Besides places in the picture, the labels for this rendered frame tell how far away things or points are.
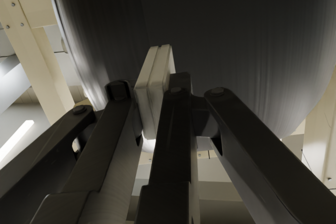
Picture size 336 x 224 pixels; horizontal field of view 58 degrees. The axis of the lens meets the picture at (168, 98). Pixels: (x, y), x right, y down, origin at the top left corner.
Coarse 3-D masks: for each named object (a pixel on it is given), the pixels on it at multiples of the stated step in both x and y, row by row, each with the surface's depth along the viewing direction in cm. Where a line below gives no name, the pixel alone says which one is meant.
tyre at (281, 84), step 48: (96, 0) 27; (144, 0) 26; (192, 0) 26; (240, 0) 26; (288, 0) 26; (96, 48) 29; (144, 48) 28; (192, 48) 28; (240, 48) 28; (288, 48) 28; (96, 96) 35; (240, 96) 32; (288, 96) 32; (144, 144) 40
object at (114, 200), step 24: (120, 96) 14; (120, 120) 12; (96, 144) 11; (120, 144) 11; (96, 168) 9; (120, 168) 11; (72, 192) 8; (96, 192) 8; (120, 192) 10; (48, 216) 7; (72, 216) 7; (96, 216) 8; (120, 216) 10
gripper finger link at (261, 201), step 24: (216, 96) 13; (216, 120) 12; (240, 120) 11; (216, 144) 13; (240, 144) 9; (264, 144) 9; (240, 168) 10; (264, 168) 8; (288, 168) 8; (240, 192) 10; (264, 192) 8; (288, 192) 7; (312, 192) 7; (264, 216) 9; (288, 216) 7; (312, 216) 7
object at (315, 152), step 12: (324, 96) 60; (324, 108) 60; (312, 120) 68; (324, 120) 61; (312, 132) 69; (324, 132) 62; (312, 144) 70; (324, 144) 63; (312, 156) 71; (324, 156) 64; (312, 168) 72; (324, 168) 65; (324, 180) 67
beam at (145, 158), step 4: (144, 152) 99; (200, 152) 99; (204, 152) 99; (208, 152) 98; (212, 152) 98; (140, 156) 101; (144, 156) 100; (148, 156) 100; (152, 156) 100; (200, 156) 100; (204, 156) 100; (208, 156) 100; (212, 156) 100; (216, 156) 100; (140, 160) 102; (144, 160) 101; (148, 160) 101
